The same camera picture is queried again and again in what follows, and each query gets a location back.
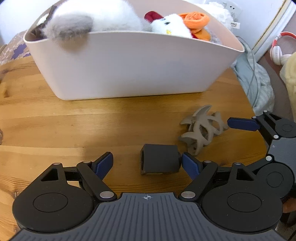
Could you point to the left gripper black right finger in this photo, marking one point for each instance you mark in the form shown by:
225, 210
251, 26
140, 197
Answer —
205, 176

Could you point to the orange white chicken plush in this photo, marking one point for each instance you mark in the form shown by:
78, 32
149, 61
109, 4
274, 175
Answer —
188, 25

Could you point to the white fluffy plush toy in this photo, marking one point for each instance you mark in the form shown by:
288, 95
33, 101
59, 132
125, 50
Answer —
221, 14

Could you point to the beige plastic storage bin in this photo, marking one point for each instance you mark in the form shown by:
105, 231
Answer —
121, 64

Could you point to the brown box with purple flowers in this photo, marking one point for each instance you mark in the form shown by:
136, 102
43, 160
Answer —
15, 49

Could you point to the pale green striped cloth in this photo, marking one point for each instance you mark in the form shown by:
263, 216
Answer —
254, 80

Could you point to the white wall switch socket panel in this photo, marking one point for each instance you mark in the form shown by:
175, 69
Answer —
233, 8

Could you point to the beige hair claw clip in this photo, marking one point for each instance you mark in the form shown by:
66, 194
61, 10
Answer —
202, 127

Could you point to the black square box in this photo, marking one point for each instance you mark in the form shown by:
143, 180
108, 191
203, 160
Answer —
159, 159

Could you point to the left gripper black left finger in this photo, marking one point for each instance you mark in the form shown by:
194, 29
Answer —
90, 176

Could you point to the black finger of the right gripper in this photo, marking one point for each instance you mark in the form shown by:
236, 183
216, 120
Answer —
243, 124

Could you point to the white grey plush cat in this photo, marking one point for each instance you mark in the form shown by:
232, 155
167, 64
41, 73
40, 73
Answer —
72, 19

